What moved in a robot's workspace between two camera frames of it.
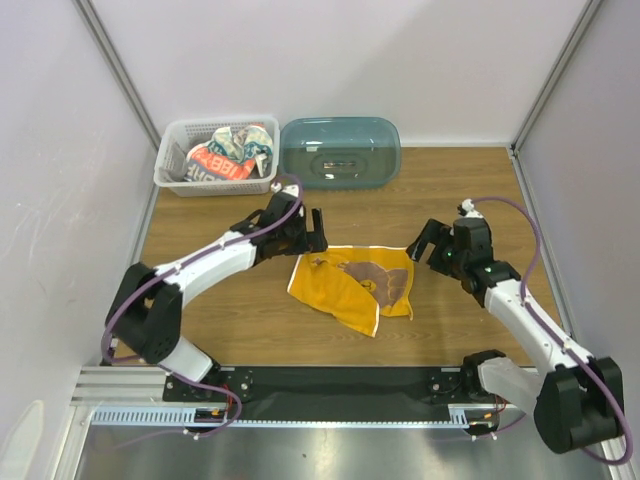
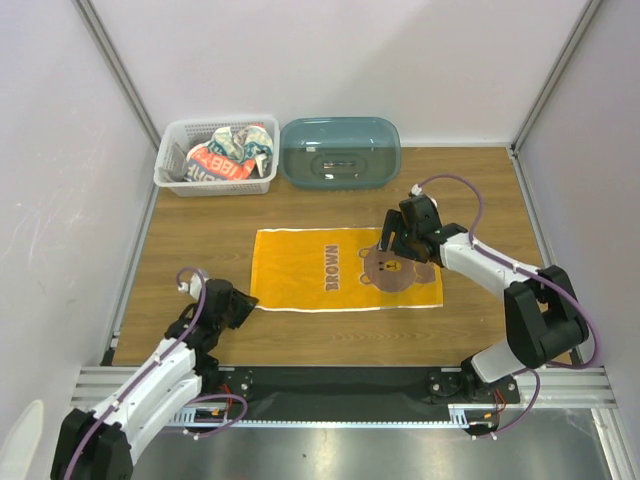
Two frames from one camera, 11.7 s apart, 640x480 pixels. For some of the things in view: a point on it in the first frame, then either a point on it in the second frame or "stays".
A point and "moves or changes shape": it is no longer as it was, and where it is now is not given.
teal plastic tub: x=336 y=153 stays
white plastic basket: x=217 y=156 stays
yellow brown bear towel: x=357 y=284 moves or changes shape
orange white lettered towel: x=203 y=164 stays
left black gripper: x=308 y=241 to x=244 y=305
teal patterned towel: x=247 y=143 stays
